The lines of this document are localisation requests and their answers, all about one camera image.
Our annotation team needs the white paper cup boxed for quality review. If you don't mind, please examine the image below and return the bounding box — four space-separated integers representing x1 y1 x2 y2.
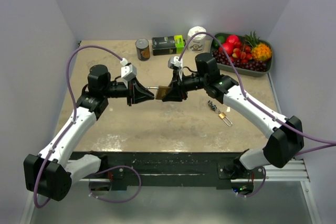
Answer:
187 26 206 52

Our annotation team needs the dark grape bunch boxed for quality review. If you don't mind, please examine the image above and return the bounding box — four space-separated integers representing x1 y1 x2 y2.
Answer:
211 50 270 72

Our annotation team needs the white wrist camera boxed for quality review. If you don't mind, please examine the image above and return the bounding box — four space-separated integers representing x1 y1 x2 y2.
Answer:
121 63 137 82
167 56 183 70

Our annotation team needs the small brass padlock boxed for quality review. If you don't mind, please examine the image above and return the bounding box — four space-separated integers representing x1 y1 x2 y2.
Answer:
218 112 233 127

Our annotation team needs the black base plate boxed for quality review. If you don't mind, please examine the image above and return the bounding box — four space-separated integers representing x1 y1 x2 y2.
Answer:
86 152 264 190

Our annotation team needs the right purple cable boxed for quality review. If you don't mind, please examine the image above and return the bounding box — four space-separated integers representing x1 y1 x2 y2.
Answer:
178 31 336 156

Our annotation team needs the grey fruit tray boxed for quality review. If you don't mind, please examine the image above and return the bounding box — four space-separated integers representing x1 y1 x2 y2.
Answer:
215 32 272 77

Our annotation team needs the black and green box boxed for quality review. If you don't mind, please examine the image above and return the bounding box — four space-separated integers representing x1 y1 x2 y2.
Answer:
152 35 185 56

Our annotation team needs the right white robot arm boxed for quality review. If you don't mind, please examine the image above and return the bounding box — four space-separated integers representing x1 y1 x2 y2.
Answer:
162 53 304 178

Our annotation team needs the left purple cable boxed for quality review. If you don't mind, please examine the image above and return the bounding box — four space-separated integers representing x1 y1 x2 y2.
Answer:
33 45 129 208

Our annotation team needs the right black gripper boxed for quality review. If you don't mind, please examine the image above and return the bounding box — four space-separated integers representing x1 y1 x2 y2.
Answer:
160 70 206 103

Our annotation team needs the red apple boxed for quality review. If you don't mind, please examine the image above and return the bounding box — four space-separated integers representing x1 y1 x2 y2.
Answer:
222 35 241 56

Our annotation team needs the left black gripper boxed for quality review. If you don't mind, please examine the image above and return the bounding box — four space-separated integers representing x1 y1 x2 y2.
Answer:
105 77 156 107

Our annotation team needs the aluminium rail frame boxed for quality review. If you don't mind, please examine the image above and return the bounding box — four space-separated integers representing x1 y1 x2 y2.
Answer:
19 76 322 224

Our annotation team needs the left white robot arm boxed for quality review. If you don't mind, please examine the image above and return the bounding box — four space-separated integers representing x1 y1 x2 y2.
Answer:
24 63 154 208

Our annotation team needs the keychain with dark beads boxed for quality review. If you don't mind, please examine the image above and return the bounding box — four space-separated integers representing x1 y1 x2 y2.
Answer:
207 100 220 114

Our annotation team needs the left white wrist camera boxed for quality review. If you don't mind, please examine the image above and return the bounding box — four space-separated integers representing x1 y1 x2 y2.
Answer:
121 63 137 82

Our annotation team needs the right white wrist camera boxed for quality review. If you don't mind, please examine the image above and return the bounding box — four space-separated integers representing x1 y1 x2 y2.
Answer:
167 56 183 70

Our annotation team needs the orange pineapple toy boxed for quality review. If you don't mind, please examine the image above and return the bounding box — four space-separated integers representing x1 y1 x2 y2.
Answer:
245 31 272 61

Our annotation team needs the green lime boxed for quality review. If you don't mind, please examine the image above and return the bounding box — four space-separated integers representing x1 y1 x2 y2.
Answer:
212 35 226 49

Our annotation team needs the purple cable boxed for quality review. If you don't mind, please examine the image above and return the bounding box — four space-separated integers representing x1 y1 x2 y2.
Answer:
178 31 336 156
33 45 129 208

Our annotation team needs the dark tin can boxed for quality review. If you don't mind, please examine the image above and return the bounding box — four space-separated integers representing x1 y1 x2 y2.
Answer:
135 38 150 61

